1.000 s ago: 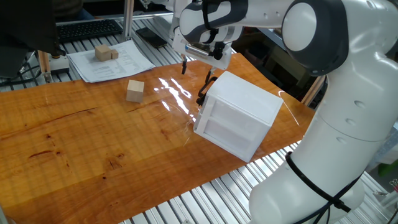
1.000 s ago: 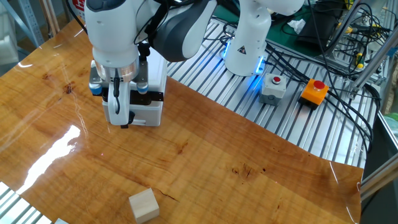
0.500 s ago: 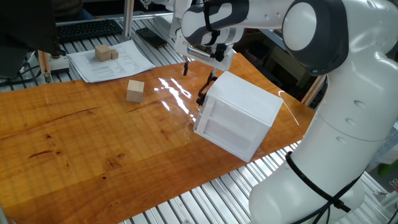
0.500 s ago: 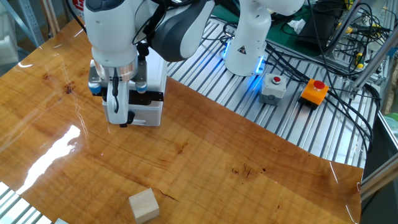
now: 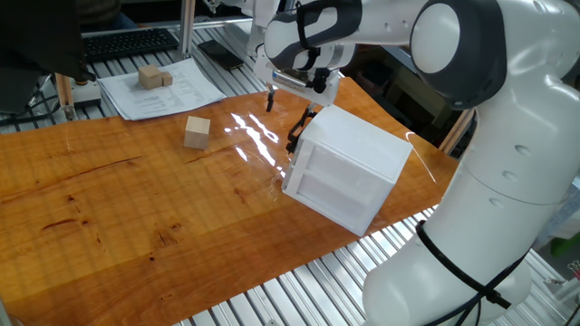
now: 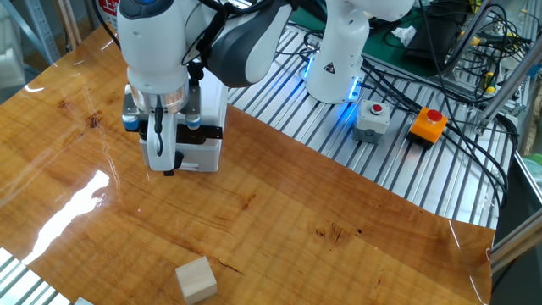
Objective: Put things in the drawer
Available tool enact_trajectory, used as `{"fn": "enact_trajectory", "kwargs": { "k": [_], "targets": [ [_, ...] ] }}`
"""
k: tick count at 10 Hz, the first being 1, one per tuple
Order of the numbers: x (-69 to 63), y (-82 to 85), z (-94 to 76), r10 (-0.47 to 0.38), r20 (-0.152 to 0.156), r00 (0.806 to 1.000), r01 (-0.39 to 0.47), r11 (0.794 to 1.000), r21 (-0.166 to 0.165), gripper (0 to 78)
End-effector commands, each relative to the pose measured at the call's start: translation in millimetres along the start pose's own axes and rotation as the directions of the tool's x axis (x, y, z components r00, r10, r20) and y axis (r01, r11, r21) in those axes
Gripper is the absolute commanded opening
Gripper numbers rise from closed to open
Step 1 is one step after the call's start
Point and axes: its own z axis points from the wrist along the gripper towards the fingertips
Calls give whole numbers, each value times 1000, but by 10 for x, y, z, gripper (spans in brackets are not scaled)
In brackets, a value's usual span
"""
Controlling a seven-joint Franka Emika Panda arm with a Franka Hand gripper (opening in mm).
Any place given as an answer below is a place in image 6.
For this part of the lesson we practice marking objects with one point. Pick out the aluminium frame post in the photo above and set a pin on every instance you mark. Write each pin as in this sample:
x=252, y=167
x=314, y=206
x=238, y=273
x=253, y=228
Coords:
x=470, y=36
x=508, y=84

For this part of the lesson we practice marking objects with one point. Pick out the black electronic device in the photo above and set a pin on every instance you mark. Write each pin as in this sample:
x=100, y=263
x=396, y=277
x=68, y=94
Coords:
x=436, y=38

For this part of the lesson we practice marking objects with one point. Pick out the wood pattern table mat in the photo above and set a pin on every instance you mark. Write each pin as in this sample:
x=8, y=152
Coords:
x=275, y=220

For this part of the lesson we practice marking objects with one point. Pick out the white plastic drawer cabinet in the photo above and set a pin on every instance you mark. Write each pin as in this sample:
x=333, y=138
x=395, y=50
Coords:
x=214, y=110

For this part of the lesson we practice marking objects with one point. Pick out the light wooden cube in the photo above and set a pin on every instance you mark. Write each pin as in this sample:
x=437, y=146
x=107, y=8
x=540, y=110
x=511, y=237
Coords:
x=195, y=281

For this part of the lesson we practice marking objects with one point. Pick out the white plastic object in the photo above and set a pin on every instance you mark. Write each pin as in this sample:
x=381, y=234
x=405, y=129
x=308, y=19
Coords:
x=10, y=68

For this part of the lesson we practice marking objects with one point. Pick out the blue grey shelf frame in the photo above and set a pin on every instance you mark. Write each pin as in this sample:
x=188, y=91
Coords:
x=42, y=29

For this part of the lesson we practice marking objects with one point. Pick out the aluminium frame rail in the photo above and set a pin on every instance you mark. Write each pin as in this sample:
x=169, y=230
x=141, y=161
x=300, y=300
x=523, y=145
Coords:
x=518, y=241

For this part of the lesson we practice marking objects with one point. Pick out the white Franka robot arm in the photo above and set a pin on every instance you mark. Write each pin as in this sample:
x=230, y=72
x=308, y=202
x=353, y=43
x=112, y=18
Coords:
x=339, y=51

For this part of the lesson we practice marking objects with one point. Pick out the white drawer with black knob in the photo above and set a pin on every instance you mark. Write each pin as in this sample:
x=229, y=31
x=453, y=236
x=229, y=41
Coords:
x=203, y=159

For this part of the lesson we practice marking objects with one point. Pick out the orange box red button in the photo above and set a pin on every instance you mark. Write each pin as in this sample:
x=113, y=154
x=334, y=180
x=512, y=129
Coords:
x=427, y=127

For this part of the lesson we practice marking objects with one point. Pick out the crumpled white tissue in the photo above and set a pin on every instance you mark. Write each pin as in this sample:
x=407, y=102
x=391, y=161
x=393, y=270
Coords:
x=404, y=34

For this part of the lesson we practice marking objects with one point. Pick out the green cutting mat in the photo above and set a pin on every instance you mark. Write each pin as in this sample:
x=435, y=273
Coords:
x=383, y=53

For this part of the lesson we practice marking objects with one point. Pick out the white box red lettering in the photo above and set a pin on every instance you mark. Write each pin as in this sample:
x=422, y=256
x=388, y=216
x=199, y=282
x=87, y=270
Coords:
x=108, y=8

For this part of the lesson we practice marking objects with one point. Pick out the printed white paper sheets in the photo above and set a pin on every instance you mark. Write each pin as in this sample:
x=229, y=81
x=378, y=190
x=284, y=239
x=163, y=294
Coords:
x=84, y=302

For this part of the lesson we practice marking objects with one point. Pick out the leaning wooden stick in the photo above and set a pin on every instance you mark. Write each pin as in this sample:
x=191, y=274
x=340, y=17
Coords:
x=63, y=23
x=73, y=21

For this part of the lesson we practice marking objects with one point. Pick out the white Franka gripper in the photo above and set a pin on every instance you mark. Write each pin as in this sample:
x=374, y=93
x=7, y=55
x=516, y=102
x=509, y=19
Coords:
x=170, y=144

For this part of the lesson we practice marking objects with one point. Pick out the grey box red button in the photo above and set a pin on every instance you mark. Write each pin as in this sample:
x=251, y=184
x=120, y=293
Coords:
x=372, y=123

